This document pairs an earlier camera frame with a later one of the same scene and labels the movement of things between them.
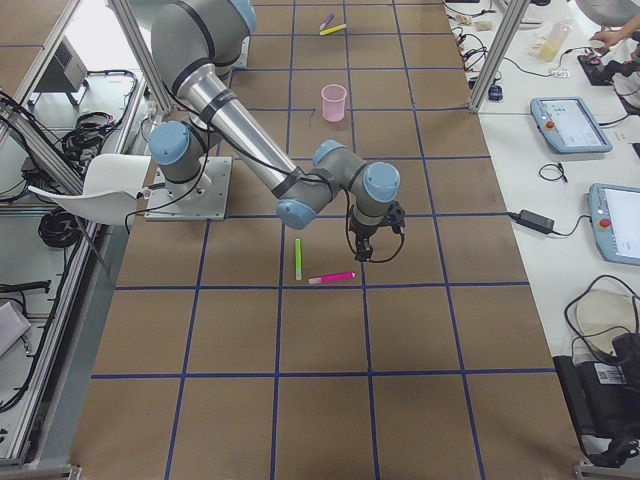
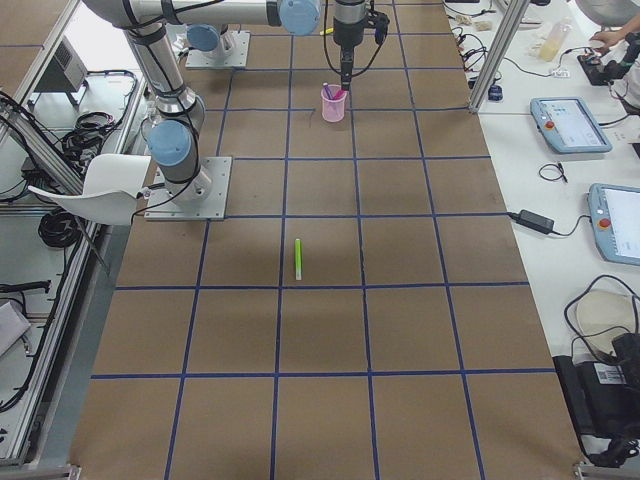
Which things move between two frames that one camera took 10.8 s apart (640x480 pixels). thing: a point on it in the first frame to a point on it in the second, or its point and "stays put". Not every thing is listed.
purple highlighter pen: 323,25 to 329,93
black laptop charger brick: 534,221 stays put
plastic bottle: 553,41 stays put
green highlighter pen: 298,260 stays put
